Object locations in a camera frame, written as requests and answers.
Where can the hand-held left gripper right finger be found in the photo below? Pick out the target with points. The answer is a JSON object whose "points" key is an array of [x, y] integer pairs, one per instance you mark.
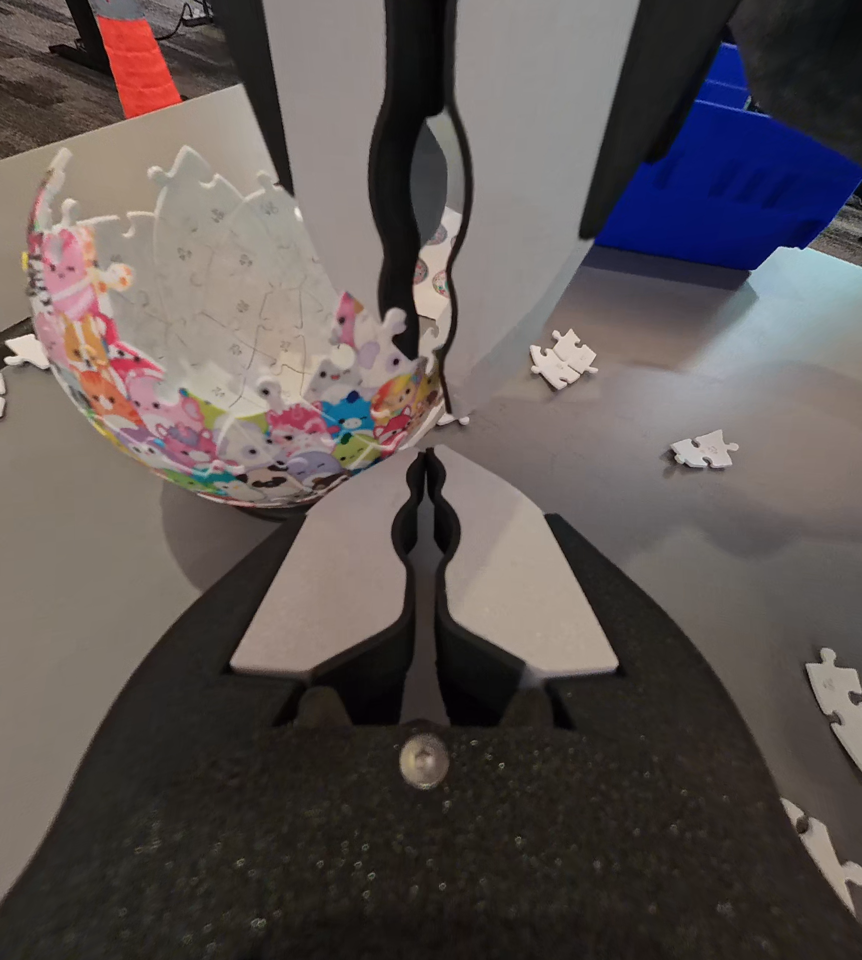
{"points": [[528, 600]]}

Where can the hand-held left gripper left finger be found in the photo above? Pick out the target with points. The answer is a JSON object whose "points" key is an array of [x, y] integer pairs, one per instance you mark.
{"points": [[326, 600]]}

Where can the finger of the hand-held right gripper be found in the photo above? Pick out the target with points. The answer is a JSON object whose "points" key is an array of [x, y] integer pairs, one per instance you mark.
{"points": [[536, 150], [334, 120]]}

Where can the colourful puzzle ball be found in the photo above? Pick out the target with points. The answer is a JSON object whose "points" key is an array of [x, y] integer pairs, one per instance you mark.
{"points": [[221, 345]]}

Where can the puzzle instruction leaflet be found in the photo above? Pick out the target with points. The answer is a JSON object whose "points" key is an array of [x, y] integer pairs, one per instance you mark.
{"points": [[434, 278]]}

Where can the blue plastic bin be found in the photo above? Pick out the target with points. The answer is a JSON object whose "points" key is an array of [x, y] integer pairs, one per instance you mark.
{"points": [[731, 165]]}

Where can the orange plastic object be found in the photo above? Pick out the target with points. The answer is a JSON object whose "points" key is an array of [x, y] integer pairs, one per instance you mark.
{"points": [[139, 60]]}

